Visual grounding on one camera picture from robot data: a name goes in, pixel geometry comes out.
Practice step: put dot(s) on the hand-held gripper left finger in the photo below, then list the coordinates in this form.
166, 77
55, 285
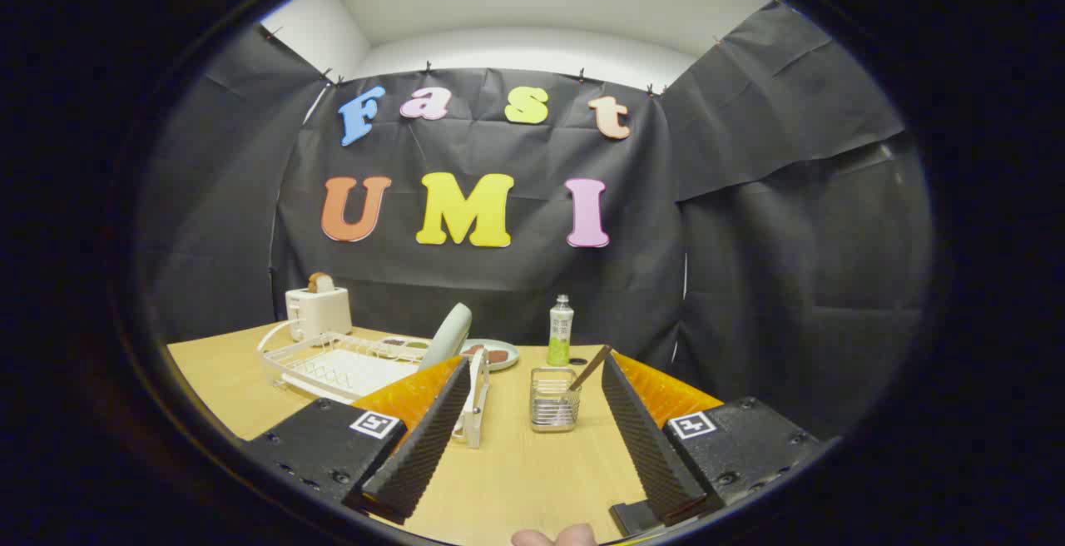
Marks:
424, 446

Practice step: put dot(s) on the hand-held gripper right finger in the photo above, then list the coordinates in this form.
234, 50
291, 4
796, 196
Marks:
653, 446

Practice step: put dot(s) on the pale green plate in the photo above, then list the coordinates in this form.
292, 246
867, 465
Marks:
449, 334

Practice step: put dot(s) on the small white sauce dish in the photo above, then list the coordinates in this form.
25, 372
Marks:
408, 344

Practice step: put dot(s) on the round dish with food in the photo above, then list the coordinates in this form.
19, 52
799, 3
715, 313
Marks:
509, 354

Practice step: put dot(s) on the brown food pieces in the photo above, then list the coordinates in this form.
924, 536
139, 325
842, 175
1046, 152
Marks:
497, 355

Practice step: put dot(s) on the green label drink bottle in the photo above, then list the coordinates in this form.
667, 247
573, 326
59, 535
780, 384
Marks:
560, 330

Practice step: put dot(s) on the white toaster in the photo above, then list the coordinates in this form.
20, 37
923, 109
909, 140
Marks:
320, 311

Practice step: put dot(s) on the black backdrop cloth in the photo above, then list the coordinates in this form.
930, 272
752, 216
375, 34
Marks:
499, 288

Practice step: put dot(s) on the brown bread slice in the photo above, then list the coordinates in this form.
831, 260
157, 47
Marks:
320, 282

